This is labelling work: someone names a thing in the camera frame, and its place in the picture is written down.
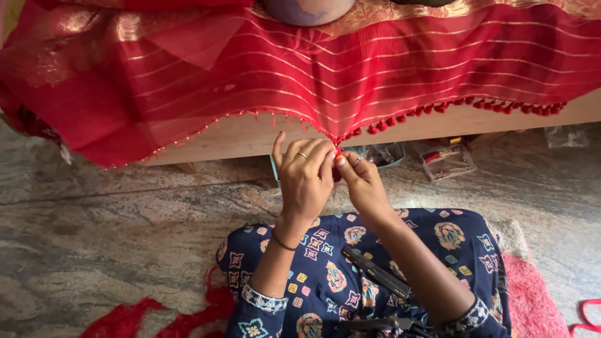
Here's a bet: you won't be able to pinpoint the heap of red threads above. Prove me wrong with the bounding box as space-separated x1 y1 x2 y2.
80 267 235 338

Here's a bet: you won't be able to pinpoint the person's right hand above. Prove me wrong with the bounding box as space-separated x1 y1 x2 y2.
334 150 396 227

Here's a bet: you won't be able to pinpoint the red gold-striped saree cloth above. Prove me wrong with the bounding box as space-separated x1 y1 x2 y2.
0 0 601 171

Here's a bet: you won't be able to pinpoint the navy printed dress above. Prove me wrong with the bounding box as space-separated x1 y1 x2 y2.
216 208 512 338

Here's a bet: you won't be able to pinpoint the teal tray with plastic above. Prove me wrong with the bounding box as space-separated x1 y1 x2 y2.
270 142 406 188

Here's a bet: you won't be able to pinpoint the person's left hand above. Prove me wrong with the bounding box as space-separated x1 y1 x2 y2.
272 131 337 232

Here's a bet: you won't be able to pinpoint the black comb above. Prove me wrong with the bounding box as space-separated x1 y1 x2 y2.
340 244 413 300

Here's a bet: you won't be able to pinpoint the round grey-blue pot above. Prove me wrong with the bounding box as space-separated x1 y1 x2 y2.
260 0 357 27

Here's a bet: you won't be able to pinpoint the pink fluffy mat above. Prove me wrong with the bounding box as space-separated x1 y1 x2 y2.
488 221 572 338

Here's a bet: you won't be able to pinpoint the black thread bracelet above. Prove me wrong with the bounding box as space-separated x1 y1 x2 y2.
272 228 300 252

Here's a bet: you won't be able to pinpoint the red thread loop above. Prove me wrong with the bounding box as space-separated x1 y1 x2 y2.
569 299 601 338

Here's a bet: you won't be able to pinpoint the clear plastic needle box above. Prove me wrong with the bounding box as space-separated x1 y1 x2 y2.
419 143 478 183

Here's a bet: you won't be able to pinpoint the black-handled scissors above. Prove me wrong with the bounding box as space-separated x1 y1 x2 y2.
336 315 437 338

